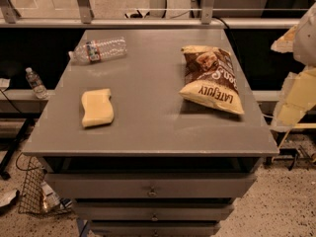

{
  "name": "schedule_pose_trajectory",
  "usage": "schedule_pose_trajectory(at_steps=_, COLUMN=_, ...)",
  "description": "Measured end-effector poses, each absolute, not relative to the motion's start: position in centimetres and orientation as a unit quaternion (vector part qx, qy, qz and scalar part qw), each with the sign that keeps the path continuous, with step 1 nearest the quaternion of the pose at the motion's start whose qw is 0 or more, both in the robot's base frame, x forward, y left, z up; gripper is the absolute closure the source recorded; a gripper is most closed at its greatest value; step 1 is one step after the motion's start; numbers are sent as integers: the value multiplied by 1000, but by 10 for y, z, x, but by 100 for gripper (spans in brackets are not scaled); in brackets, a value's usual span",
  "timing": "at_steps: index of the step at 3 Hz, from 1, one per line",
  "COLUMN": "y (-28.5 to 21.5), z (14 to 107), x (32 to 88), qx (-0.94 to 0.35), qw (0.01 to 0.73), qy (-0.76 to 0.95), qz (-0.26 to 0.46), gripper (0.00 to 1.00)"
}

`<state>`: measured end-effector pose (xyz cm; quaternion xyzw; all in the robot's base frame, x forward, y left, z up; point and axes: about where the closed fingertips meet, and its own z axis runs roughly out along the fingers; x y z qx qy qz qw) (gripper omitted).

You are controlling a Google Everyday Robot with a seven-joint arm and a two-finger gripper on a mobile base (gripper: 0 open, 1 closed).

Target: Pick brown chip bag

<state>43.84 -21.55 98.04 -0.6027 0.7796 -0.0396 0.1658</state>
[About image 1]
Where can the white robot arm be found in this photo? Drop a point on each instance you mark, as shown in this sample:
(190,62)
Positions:
(298,92)

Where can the brown and cream chip bag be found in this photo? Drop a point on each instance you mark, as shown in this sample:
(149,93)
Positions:
(210,79)

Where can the grey drawer cabinet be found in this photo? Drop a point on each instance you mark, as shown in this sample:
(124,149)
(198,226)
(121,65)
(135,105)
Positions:
(154,130)

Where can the yellow sponge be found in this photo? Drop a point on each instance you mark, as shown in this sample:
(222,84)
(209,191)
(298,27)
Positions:
(97,107)

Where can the clear plastic water bottle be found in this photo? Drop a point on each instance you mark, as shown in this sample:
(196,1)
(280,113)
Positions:
(98,50)

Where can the top drawer front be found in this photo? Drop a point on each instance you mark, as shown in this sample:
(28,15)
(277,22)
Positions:
(166,185)

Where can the drawer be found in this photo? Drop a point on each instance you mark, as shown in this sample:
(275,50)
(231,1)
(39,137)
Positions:
(153,211)
(166,185)
(155,229)

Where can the small upright water bottle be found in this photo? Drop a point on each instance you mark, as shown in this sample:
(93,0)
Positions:
(36,84)

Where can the middle drawer front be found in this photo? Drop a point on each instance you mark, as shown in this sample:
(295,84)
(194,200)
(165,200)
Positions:
(153,211)

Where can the bottom drawer front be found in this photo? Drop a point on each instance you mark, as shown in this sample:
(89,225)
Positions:
(155,229)

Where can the metal railing frame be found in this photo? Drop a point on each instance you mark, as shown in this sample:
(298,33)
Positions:
(122,14)

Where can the wire mesh basket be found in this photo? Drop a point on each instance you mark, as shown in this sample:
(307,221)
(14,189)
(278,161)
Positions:
(37,198)

